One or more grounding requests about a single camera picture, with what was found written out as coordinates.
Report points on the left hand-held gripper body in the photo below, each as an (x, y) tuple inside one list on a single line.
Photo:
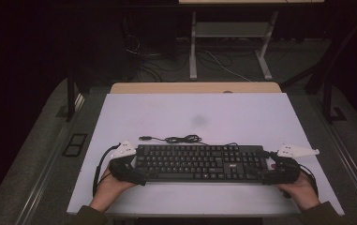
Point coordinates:
[(126, 170)]

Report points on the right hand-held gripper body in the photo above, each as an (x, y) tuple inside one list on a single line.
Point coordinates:
[(284, 172)]

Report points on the black computer keyboard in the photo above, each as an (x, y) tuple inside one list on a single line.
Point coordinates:
[(198, 162)]

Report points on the person's left hand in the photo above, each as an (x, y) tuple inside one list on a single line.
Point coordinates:
[(110, 190)]

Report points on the person's right hand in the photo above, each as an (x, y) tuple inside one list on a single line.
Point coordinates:
[(302, 192)]

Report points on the white table board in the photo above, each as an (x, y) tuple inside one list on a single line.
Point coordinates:
[(198, 109)]

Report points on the black metal stand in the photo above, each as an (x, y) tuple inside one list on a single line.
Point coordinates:
[(327, 100), (70, 100)]

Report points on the black floor socket frame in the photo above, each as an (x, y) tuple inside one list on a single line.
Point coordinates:
[(74, 145)]

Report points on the white metal desk frame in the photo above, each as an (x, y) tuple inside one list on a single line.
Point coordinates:
[(229, 29)]

